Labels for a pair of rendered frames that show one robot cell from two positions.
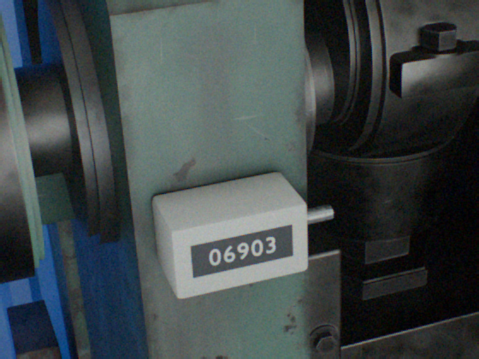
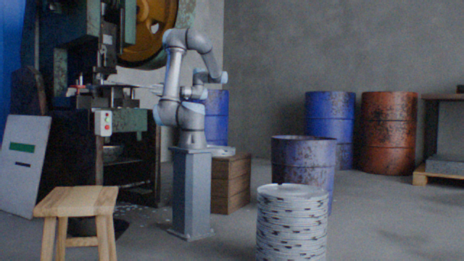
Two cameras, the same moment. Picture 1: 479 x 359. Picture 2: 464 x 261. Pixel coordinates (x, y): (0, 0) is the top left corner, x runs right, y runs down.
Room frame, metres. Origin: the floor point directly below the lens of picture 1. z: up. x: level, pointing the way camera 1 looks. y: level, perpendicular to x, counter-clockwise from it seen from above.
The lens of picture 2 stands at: (-1.81, 0.96, 0.65)
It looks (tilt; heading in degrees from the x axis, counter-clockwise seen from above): 3 degrees down; 319
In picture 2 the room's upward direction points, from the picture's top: 1 degrees clockwise
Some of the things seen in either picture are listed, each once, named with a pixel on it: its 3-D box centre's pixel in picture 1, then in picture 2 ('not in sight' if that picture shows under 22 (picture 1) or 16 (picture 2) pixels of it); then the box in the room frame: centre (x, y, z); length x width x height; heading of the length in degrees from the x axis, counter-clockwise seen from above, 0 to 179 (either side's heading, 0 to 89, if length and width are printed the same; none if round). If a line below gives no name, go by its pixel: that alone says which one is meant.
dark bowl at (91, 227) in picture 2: not in sight; (98, 233); (0.01, 0.16, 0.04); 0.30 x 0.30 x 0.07
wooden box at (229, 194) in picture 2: not in sight; (213, 179); (0.22, -0.74, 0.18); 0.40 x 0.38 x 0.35; 24
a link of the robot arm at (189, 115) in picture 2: not in sight; (191, 114); (-0.18, -0.25, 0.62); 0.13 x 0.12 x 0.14; 34
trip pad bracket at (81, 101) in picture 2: not in sight; (80, 112); (0.29, 0.14, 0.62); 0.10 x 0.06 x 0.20; 107
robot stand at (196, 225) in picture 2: not in sight; (191, 191); (-0.18, -0.26, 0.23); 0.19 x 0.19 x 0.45; 0
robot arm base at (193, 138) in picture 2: not in sight; (192, 138); (-0.18, -0.26, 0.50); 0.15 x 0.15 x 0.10
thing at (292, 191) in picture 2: not in sight; (292, 191); (-0.78, -0.33, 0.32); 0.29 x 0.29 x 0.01
